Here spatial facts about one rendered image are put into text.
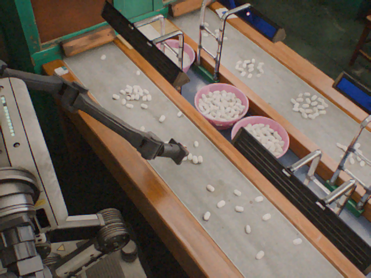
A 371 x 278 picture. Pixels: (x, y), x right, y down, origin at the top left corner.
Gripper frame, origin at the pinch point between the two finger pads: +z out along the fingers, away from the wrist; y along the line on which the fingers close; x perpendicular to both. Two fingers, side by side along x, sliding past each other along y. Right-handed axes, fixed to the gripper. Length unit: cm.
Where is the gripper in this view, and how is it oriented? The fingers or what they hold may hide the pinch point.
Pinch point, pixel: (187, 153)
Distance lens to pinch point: 180.7
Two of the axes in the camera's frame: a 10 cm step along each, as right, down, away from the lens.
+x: -5.6, 7.7, 3.0
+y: -6.0, -6.3, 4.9
